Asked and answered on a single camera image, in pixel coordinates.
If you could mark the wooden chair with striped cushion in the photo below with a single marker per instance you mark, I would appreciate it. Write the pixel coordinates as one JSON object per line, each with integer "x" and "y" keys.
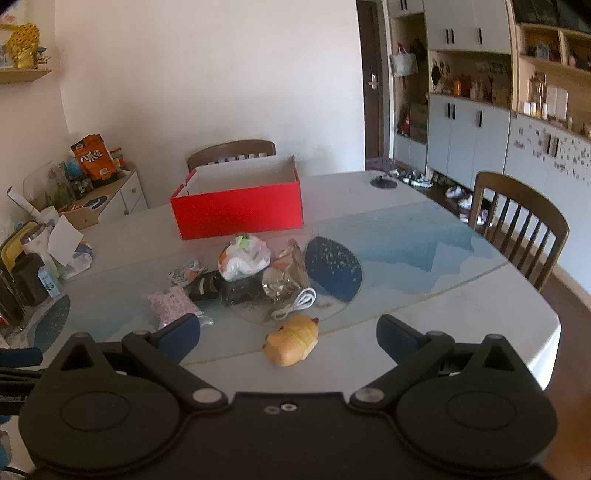
{"x": 231, "y": 150}

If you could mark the red figurine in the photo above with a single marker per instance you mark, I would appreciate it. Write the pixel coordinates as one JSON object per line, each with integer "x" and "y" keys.
{"x": 404, "y": 124}

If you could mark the wooden slatted chair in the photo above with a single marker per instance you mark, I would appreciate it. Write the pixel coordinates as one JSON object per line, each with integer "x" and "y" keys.
{"x": 521, "y": 189}

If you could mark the dark wooden door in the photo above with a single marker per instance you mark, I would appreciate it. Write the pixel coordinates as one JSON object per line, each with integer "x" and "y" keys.
{"x": 369, "y": 55}

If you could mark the cardboard carton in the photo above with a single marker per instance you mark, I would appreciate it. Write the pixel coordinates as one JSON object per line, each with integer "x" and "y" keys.
{"x": 419, "y": 122}

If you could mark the white wall cabinet unit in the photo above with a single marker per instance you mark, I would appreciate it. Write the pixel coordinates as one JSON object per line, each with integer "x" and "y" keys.
{"x": 466, "y": 124}

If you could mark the pink patterned packet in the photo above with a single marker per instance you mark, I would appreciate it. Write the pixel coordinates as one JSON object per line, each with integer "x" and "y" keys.
{"x": 171, "y": 304}

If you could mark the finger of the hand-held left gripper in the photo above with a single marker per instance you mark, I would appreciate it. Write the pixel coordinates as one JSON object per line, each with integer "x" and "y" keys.
{"x": 18, "y": 374}
{"x": 18, "y": 357}

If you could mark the wooden wall shelf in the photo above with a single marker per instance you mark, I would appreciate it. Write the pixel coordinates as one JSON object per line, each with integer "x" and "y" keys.
{"x": 23, "y": 76}

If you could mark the orange snack bag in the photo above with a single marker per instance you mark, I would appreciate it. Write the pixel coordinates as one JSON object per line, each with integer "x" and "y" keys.
{"x": 97, "y": 161}

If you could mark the black snack packet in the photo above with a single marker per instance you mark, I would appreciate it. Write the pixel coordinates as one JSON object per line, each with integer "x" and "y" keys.
{"x": 205, "y": 286}

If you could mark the white sheet of paper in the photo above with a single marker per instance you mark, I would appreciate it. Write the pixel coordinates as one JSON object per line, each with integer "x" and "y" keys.
{"x": 64, "y": 237}

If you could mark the small light blue box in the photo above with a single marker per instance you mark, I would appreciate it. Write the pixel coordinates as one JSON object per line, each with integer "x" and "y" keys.
{"x": 50, "y": 282}

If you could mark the clear bag of dark seaweed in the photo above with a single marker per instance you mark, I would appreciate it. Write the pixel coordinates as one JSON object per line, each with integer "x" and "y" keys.
{"x": 242, "y": 293}

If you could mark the white paper roll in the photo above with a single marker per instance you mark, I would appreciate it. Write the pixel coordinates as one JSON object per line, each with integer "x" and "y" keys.
{"x": 23, "y": 201}

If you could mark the white orange snack packet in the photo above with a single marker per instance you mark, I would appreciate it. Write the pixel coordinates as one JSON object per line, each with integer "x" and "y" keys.
{"x": 184, "y": 273}

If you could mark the white shoes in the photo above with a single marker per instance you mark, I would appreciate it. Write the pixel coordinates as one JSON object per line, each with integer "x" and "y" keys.
{"x": 459, "y": 193}

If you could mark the red cardboard box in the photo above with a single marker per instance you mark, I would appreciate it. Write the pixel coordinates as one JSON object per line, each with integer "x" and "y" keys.
{"x": 235, "y": 210}

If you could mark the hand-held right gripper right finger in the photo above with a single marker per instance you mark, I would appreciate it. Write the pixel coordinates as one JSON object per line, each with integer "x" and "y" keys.
{"x": 396, "y": 337}

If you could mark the silver foil snack packet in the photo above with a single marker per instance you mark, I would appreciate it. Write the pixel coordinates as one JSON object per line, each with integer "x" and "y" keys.
{"x": 286, "y": 272}

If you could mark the crumpled clear plastic bag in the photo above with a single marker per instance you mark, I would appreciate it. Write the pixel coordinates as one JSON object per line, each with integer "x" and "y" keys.
{"x": 78, "y": 261}

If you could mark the clear plastic container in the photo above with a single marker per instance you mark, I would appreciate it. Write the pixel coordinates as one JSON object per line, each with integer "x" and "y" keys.
{"x": 48, "y": 184}

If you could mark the dark round placemat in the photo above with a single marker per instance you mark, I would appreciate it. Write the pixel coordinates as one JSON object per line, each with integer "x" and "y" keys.
{"x": 53, "y": 321}

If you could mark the white side cabinet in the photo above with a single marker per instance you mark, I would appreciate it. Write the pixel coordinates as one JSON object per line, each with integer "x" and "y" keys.
{"x": 131, "y": 194}

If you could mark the yellow plush toy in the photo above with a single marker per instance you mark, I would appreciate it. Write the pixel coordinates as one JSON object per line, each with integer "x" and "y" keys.
{"x": 293, "y": 341}

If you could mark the yellow ornament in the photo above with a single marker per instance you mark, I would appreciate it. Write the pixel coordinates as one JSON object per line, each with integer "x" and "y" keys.
{"x": 23, "y": 46}

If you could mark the black mug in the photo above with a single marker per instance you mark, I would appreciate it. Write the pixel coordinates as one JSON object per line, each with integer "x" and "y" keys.
{"x": 28, "y": 279}

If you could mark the white plastic bag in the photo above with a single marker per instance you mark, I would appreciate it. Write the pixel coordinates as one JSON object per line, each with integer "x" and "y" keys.
{"x": 244, "y": 258}

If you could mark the cardboard tray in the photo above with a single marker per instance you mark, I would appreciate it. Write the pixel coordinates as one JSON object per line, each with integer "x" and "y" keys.
{"x": 83, "y": 219}

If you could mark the white patterned cup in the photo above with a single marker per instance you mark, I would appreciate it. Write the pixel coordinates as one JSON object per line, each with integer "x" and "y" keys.
{"x": 50, "y": 216}

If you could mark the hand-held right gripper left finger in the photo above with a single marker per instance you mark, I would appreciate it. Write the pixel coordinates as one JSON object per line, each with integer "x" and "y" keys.
{"x": 181, "y": 333}

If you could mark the yellow-rimmed tray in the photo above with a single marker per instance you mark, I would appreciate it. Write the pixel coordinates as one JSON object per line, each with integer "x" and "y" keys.
{"x": 14, "y": 240}

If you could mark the black disc stand base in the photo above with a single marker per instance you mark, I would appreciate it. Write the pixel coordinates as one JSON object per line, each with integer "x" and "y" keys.
{"x": 384, "y": 182}

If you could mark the hanging tote bag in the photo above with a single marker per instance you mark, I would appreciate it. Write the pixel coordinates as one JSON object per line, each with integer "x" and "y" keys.
{"x": 403, "y": 62}

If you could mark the pair of sneakers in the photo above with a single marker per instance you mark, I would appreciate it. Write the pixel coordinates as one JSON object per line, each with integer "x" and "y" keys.
{"x": 419, "y": 179}

